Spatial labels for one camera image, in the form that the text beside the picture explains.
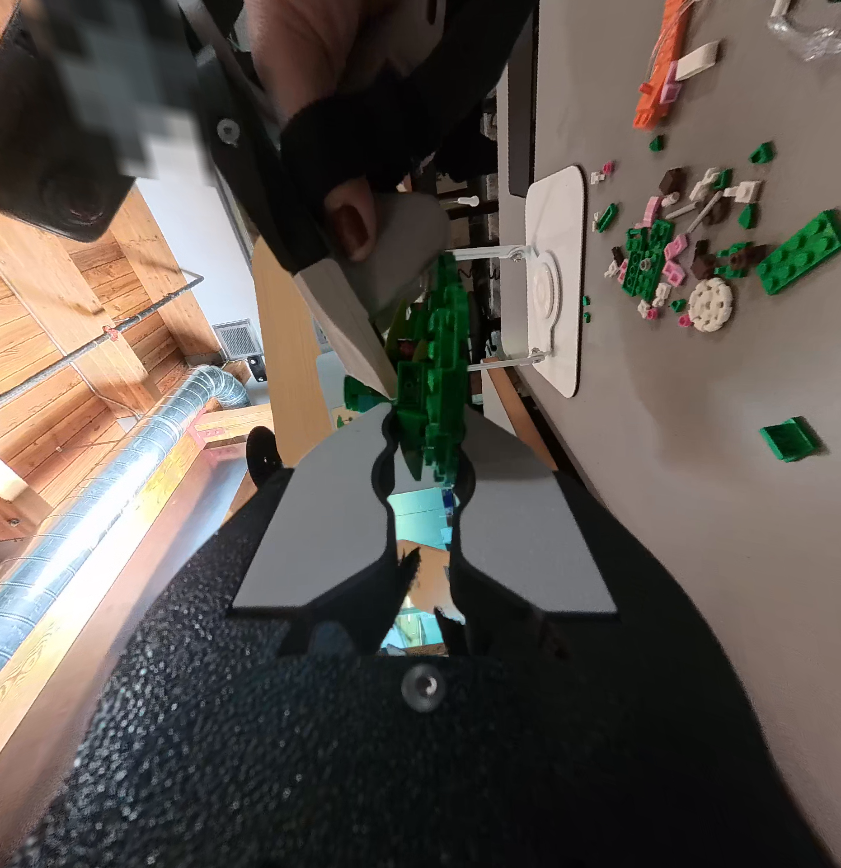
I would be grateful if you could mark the orange lego brick separator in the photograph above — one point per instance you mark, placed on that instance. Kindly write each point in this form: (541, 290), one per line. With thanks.
(661, 68)

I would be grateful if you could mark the cream lego tile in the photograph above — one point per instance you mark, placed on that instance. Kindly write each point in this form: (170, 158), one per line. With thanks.
(698, 61)

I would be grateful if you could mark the scatter of small lego pieces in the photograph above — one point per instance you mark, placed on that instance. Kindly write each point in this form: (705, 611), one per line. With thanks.
(673, 180)

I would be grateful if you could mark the narrow green lego plate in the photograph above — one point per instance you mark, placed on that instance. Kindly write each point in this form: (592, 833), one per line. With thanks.
(607, 218)

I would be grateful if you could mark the person's right hand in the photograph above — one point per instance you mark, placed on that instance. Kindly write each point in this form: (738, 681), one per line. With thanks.
(325, 47)

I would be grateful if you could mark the white book stand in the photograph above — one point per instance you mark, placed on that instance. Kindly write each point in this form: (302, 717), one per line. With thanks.
(562, 224)

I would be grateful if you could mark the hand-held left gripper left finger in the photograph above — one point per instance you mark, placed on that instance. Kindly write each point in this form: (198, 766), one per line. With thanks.
(312, 536)

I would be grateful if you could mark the green lego plate assembly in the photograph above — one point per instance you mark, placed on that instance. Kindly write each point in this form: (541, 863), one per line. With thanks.
(647, 261)

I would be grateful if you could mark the metal ceiling pipe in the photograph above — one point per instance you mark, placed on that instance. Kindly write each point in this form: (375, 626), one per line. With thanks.
(88, 344)

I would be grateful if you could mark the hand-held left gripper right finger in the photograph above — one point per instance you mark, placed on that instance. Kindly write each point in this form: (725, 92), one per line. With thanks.
(535, 542)

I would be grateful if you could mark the cream round lego plate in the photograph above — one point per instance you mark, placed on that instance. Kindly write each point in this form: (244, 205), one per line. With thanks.
(710, 305)

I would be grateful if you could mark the black wall device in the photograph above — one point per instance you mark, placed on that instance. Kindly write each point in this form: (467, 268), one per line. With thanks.
(257, 367)

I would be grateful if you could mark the small pink lego slope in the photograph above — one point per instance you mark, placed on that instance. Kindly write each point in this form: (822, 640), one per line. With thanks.
(671, 85)

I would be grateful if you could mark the green two-by-four lego plate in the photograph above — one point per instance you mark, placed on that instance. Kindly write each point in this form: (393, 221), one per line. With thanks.
(803, 252)

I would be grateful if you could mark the wooden ceiling beam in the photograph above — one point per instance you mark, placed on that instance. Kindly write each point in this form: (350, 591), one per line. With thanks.
(230, 426)

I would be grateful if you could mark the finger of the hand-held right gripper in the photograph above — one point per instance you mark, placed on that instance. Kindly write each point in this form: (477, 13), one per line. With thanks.
(346, 325)
(407, 251)

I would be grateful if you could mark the silver ventilation duct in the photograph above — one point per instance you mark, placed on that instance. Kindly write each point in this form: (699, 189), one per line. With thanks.
(88, 522)

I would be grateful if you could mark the green wedge slope lego piece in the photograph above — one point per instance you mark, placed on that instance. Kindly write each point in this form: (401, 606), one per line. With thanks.
(790, 441)

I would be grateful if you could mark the black round disc on pole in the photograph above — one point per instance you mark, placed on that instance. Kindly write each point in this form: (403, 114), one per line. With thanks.
(263, 454)

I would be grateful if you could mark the green lego build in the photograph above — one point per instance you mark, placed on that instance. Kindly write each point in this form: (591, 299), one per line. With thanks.
(440, 352)

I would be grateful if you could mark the transparent curved lego tube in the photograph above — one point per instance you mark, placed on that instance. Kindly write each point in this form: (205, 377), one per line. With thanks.
(810, 34)

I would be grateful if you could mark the black desk mat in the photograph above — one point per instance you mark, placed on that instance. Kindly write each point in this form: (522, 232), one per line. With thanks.
(522, 102)

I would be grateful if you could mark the wall vent grille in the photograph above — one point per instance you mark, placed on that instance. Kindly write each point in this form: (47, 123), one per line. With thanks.
(232, 339)

